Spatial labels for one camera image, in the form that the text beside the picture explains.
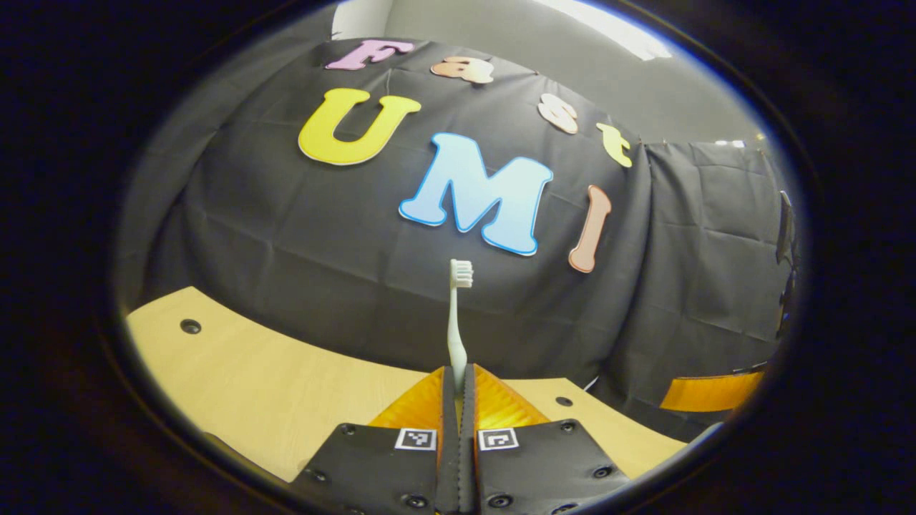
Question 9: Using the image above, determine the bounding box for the black backdrop cloth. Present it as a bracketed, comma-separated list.
[114, 36, 802, 444]

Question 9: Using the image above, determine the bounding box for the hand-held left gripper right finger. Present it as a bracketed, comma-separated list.
[462, 363, 632, 515]

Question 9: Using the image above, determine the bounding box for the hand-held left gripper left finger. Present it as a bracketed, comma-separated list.
[292, 365, 460, 515]

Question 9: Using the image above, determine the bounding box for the white toothbrush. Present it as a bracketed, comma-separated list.
[447, 259, 474, 394]

